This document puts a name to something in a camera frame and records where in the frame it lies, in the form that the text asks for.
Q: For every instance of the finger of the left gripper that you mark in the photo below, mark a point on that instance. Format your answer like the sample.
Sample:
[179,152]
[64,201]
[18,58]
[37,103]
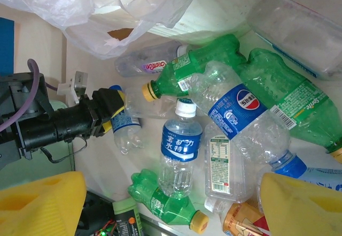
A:
[101,129]
[107,102]

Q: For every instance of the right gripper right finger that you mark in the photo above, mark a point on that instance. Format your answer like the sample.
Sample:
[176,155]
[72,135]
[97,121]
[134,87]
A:
[302,212]

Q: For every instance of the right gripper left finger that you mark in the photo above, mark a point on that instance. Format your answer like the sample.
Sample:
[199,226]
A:
[32,212]

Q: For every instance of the small clear bottle blue label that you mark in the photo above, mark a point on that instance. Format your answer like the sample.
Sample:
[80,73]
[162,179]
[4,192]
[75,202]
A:
[125,121]

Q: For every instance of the bottle with blue white label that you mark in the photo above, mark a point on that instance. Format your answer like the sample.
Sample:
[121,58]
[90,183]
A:
[323,177]

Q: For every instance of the clear plastic bottle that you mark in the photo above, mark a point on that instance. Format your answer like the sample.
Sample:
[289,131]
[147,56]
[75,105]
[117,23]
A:
[155,107]

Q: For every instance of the clear bottle purple logo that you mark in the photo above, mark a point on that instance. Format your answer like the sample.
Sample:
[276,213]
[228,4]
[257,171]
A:
[144,59]

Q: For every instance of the blue label bottle white cap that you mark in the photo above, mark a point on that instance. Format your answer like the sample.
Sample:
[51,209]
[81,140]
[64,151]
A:
[180,145]

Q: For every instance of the clear bottle green white label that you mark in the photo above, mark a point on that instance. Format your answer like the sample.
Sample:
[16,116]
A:
[219,163]

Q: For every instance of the green Sprite bottle yellow cap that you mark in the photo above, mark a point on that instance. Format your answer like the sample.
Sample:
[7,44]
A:
[165,206]
[203,56]
[294,99]

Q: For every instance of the white plastic bucket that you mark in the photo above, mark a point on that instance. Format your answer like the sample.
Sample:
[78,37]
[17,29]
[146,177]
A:
[53,6]

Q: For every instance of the clear Pepsi bottle blue cap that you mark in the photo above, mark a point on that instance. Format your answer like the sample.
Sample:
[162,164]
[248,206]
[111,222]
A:
[240,107]

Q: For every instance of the clear square bottle blue stripe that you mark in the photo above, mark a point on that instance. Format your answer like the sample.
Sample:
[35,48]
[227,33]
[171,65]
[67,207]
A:
[294,27]

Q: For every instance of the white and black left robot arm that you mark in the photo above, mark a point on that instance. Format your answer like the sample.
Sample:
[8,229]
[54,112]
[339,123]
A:
[16,91]

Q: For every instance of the mint green zipped case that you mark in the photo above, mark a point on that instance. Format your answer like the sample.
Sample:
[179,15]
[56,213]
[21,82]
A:
[58,105]

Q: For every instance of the bottle with orange red label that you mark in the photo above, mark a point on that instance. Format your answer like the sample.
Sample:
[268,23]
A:
[240,220]

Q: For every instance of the left base wiring with LEDs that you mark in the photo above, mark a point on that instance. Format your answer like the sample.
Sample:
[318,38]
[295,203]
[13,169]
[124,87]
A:
[107,226]

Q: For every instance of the green canister black label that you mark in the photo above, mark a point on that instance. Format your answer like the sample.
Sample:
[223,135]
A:
[125,220]

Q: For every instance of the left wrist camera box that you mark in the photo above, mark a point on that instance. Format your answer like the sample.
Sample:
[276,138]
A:
[80,79]

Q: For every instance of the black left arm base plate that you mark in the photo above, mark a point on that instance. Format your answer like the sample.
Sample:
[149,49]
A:
[91,206]

